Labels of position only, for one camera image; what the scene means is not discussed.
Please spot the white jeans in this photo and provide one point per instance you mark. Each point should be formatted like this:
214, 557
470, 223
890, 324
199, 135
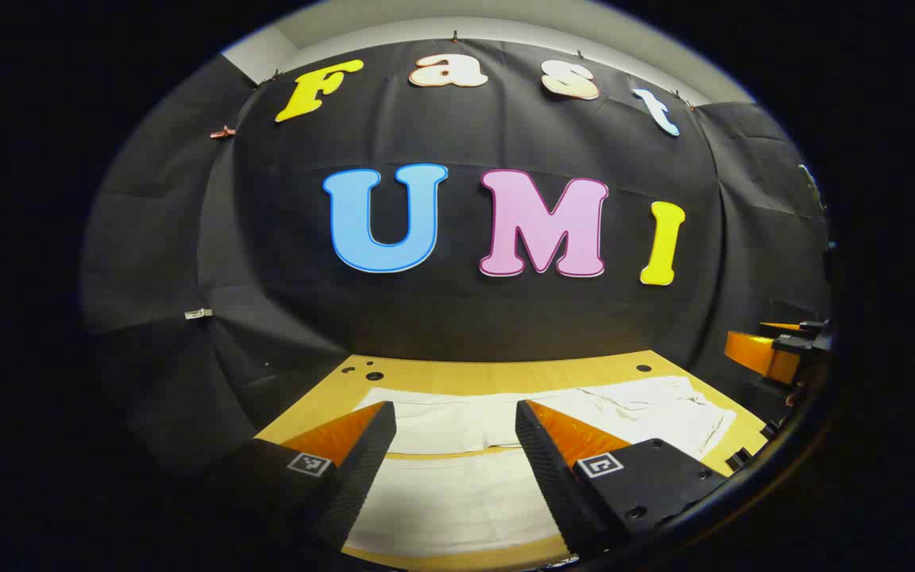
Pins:
457, 492

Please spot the white cloth clip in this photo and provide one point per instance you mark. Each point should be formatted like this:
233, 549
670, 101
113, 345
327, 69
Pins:
198, 314

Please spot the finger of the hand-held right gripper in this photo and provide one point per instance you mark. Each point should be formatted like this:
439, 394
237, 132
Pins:
755, 353

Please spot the copper cloth clip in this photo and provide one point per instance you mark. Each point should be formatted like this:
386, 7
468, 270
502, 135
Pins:
221, 133

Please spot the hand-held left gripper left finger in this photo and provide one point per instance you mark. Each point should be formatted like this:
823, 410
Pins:
362, 477

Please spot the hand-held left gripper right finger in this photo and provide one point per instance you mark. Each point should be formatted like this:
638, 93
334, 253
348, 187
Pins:
549, 485

